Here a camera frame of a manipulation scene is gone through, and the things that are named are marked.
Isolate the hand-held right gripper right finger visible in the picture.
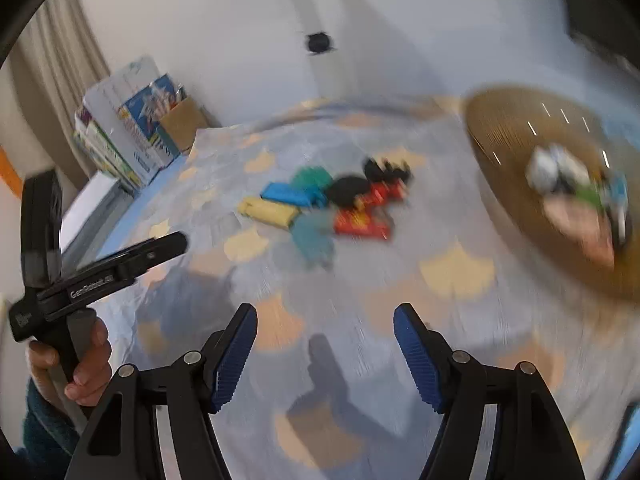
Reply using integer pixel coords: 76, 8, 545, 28
393, 303, 586, 480

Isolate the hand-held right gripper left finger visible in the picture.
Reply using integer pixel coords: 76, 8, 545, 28
65, 303, 259, 480

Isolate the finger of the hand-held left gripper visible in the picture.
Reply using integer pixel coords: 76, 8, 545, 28
117, 231, 188, 276

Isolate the yellow plastic case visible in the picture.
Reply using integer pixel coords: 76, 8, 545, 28
237, 196, 301, 231

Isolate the blue translucent rubber toy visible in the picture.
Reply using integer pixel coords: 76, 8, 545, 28
290, 210, 336, 271

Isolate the red snack packet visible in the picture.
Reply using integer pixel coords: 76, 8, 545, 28
332, 207, 393, 241

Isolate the teal rubber toy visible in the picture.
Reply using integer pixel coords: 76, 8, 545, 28
291, 166, 333, 201

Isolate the red toy figure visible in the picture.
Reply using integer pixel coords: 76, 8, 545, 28
357, 181, 408, 207

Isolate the black shaggy toy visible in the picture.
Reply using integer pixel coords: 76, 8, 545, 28
324, 175, 373, 209

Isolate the pink cardboard box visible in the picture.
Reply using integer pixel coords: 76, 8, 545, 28
542, 195, 618, 268

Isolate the white wall charger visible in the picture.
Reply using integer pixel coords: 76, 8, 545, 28
525, 144, 591, 193

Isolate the green rubber toy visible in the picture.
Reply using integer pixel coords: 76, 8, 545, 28
570, 180, 608, 208

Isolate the amber ribbed glass bowl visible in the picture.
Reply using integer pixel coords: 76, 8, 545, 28
462, 85, 640, 303

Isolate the person's left forearm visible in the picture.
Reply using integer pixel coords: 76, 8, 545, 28
15, 380, 83, 466

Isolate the person's left hand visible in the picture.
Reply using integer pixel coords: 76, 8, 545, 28
25, 317, 113, 408

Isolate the white paper stack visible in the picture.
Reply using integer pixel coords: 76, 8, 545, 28
60, 175, 133, 253

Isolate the leaf patterned tablecloth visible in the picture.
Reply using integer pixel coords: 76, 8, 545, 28
97, 95, 640, 480

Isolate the cardboard pen holder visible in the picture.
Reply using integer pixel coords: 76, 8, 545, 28
157, 96, 211, 156

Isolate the books and cardboard box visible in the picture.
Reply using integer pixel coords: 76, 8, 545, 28
72, 55, 188, 193

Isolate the blue plastic case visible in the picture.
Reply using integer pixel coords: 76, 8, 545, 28
260, 181, 316, 207

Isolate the bundle of pens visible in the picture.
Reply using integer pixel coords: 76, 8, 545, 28
159, 82, 190, 111

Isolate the black spiky hair piece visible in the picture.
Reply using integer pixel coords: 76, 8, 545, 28
361, 156, 415, 184

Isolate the beige curtain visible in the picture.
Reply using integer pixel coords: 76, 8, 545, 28
10, 0, 111, 191

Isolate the smartphone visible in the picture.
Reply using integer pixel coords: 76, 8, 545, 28
615, 405, 640, 480

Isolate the white pole with black clamp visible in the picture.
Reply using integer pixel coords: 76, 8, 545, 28
285, 0, 351, 103

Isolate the black monitor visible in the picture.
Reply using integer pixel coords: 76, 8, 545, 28
555, 0, 640, 71

